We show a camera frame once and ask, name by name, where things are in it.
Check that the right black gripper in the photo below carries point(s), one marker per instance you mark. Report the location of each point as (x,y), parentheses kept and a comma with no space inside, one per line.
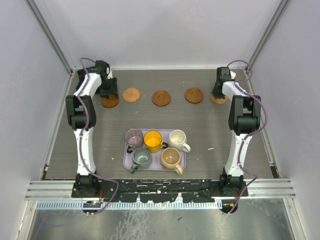
(214,94)

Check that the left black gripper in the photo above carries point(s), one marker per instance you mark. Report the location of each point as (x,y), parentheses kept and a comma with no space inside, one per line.
(112,91)

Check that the light cork round coaster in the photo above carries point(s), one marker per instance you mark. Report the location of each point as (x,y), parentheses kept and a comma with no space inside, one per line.
(219,101)

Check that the brown wooden round coaster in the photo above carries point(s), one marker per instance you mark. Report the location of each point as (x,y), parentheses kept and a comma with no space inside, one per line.
(194,95)

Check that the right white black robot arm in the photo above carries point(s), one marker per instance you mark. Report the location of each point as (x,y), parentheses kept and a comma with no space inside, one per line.
(244,120)

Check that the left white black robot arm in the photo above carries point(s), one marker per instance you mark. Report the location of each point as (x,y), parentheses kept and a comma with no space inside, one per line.
(82,118)

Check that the dark brown wooden coaster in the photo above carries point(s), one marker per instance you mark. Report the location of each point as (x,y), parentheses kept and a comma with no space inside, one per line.
(161,98)

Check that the dark blue folded cloth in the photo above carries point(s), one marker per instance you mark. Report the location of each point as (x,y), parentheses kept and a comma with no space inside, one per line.
(81,77)

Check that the purple glass mug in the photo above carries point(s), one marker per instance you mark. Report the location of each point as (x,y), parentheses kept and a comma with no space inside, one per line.
(134,139)

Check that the white ceramic mug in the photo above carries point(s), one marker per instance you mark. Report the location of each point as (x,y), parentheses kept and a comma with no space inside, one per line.
(177,139)

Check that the yellow mug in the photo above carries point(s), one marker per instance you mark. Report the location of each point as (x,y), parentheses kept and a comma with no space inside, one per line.
(153,141)

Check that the grey ceramic mug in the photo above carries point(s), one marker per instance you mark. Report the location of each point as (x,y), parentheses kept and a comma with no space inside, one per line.
(141,159)

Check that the beige ceramic mug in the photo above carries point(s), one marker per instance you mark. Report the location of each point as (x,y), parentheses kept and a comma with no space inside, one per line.
(171,159)

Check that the lavender plastic tray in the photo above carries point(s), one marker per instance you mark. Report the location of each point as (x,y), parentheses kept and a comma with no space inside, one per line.
(156,164)

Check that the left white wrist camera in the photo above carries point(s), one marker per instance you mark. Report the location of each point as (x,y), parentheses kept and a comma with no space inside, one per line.
(109,73)

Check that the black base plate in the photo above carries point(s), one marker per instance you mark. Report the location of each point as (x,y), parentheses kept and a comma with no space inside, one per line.
(156,190)

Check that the white slotted cable duct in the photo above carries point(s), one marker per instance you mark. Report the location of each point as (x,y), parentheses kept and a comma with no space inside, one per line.
(94,205)

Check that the aluminium front rail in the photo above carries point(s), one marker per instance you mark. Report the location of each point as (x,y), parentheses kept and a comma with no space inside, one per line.
(273,188)

